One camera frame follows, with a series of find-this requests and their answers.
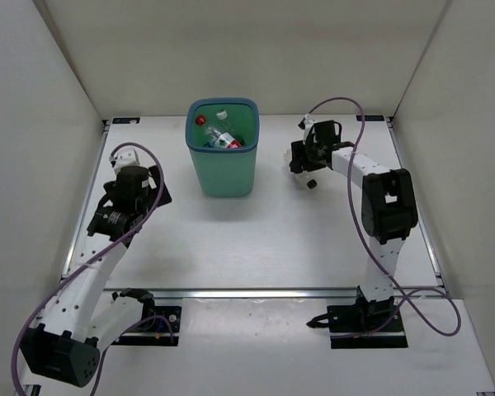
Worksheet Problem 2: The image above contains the black cap clear bottle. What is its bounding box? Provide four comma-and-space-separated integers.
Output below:
283, 149, 318, 190

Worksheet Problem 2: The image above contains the blue label clear bottle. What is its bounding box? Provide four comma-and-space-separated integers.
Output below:
205, 140, 220, 149

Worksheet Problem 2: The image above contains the red cap water bottle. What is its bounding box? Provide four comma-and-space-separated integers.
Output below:
196, 115, 243, 149

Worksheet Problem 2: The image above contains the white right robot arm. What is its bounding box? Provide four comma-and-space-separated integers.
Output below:
289, 118, 418, 330

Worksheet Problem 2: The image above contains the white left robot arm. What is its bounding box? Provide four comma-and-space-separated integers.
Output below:
12, 163, 172, 388

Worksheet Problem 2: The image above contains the teal plastic bin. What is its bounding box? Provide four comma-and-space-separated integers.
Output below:
185, 97, 260, 198

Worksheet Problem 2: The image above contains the white cap clear bottle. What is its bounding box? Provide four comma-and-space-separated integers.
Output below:
215, 109, 233, 134

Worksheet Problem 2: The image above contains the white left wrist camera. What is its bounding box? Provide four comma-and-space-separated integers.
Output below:
109, 148, 140, 176

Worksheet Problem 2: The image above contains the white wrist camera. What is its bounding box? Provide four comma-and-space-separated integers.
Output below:
109, 148, 140, 176
298, 114, 315, 142

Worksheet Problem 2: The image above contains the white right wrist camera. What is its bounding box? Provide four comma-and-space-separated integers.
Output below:
298, 114, 315, 142

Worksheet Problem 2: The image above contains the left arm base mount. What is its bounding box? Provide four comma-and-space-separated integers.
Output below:
111, 289, 182, 347

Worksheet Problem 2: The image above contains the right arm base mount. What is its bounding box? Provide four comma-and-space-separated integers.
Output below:
306, 290, 408, 350

